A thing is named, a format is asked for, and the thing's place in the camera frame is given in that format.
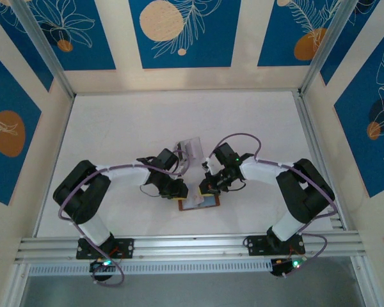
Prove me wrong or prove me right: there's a white credit card pink print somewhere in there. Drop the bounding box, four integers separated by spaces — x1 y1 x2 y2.
184 188 205 209

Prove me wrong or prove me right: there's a brown leather card holder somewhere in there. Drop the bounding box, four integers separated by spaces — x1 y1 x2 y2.
178 194 221 212

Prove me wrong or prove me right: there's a clear acrylic card stand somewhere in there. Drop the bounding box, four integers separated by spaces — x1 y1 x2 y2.
175 136 202 167

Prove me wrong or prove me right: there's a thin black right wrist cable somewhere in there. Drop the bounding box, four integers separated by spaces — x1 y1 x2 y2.
227 180 246 193

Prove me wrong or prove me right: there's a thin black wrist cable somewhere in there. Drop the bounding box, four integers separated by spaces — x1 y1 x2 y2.
227 180 246 193
139 184 163 198

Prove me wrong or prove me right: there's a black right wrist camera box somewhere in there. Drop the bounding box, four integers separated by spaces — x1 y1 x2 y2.
212 143 239 167

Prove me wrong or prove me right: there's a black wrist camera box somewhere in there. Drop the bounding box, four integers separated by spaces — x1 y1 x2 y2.
155 148 179 170
212 143 239 167

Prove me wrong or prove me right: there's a thin black left wrist cable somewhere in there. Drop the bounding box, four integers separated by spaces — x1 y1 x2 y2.
139 184 163 198

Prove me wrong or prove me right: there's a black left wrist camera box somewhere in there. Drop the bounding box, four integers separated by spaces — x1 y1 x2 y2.
155 148 179 170

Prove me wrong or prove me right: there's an aluminium mounting rail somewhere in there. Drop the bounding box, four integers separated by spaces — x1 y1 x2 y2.
14 232 367 265

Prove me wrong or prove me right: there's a white slotted cable duct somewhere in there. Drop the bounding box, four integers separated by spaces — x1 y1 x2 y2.
28 260 273 276

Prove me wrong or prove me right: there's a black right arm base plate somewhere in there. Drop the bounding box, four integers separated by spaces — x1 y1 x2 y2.
244 235 305 256

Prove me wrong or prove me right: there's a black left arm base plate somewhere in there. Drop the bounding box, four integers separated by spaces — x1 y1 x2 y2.
76 238 135 260

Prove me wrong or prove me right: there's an aluminium table side rail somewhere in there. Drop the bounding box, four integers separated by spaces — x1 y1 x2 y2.
292 91 346 230

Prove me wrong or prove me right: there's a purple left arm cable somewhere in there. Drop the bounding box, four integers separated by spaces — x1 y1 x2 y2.
58 148 190 287

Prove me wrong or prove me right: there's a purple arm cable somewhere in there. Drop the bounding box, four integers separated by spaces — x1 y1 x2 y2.
207 133 337 279
58 148 190 287

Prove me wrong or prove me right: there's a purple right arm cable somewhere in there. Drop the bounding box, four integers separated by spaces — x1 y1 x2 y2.
207 133 337 279

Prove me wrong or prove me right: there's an aluminium frame post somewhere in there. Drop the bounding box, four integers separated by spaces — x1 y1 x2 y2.
299 0 361 97
11 0 76 100

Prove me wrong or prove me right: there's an aluminium frame leg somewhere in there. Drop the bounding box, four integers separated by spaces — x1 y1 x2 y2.
4 264 31 307
350 255 380 307

